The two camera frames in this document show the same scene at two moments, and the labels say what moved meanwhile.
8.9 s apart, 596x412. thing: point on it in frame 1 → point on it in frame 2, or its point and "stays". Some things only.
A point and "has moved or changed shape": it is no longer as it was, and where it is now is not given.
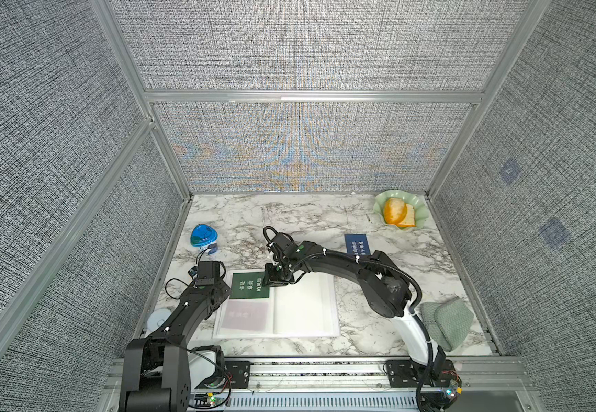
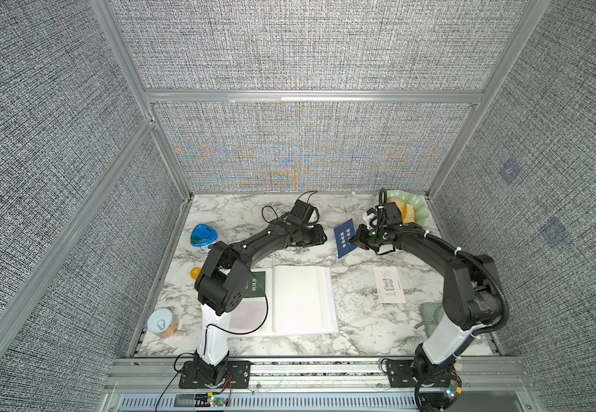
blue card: (357, 244) has moved or changed shape
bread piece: (397, 211) stays
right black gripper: (269, 281) → (358, 239)
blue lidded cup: (205, 238) stays
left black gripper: (224, 287) → (319, 237)
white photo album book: (306, 308) stays
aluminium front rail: (343, 384) stays
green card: (248, 285) stays
